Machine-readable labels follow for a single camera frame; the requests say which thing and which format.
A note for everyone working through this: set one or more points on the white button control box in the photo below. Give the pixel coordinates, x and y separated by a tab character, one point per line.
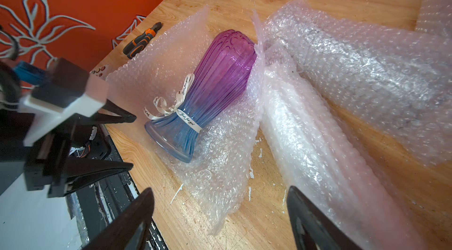
102	71

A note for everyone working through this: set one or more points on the orange black pliers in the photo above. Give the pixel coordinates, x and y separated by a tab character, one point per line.
140	42

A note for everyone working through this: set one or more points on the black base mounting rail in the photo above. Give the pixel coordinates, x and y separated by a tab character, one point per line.
97	205

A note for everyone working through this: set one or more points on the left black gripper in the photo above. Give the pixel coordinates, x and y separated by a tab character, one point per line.
46	162

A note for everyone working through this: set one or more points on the purple blue glass vase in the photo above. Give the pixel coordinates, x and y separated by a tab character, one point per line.
218	80

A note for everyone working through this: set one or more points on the bubble wrapped bundle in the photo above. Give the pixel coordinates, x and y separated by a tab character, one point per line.
435	17
397	81

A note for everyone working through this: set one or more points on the bubble clear vase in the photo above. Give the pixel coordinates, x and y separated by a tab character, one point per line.
319	155

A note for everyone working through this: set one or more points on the bubble wrap sheet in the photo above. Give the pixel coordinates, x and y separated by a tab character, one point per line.
217	175

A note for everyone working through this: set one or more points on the bubble wrapped bundle rear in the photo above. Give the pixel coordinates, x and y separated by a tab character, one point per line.
435	17

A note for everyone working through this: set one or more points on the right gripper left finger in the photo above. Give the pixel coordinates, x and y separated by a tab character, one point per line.
119	234

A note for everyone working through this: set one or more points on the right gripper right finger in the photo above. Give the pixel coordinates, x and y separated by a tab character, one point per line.
312	230

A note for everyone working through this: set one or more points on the bubble wrapped bundle middle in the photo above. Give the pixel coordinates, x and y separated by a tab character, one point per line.
397	81

